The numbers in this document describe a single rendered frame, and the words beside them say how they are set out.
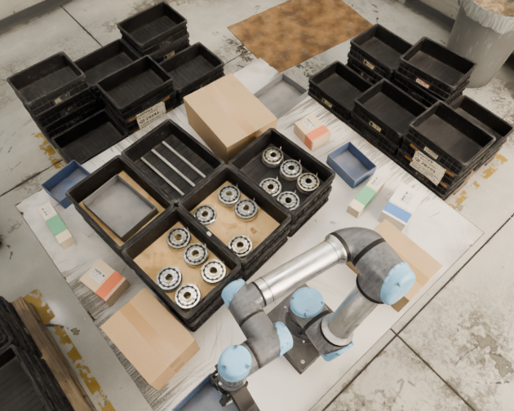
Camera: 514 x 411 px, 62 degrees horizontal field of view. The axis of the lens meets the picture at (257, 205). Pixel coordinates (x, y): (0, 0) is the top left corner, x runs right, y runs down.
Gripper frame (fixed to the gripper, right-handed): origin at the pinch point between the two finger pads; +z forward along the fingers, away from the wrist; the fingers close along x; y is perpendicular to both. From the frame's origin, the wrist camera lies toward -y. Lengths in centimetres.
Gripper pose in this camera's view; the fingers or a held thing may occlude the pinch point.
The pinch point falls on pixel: (232, 399)
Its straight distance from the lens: 138.4
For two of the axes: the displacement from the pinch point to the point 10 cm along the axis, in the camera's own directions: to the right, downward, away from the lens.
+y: -6.3, -6.7, 4.0
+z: -1.0, 5.8, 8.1
